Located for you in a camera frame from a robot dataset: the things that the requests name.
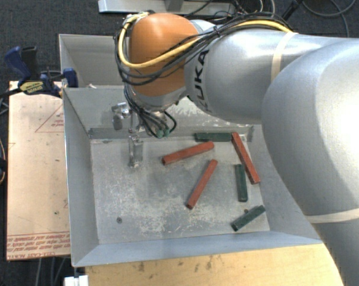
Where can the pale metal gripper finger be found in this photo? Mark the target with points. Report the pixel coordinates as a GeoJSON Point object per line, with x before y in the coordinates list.
{"type": "Point", "coordinates": [118, 121]}
{"type": "Point", "coordinates": [135, 153]}

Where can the grey metal bin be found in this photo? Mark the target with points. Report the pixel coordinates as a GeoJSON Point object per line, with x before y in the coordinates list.
{"type": "Point", "coordinates": [122, 195]}

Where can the red-brown flat block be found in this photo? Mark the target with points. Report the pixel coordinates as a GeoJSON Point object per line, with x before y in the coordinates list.
{"type": "Point", "coordinates": [187, 153]}
{"type": "Point", "coordinates": [245, 158]}
{"type": "Point", "coordinates": [202, 184]}

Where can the dark green flat block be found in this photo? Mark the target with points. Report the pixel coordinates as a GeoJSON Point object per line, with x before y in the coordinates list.
{"type": "Point", "coordinates": [212, 137]}
{"type": "Point", "coordinates": [241, 183]}
{"type": "Point", "coordinates": [247, 218]}

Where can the brown cardboard board red print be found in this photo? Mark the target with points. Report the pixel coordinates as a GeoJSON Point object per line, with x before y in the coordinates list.
{"type": "Point", "coordinates": [36, 171]}

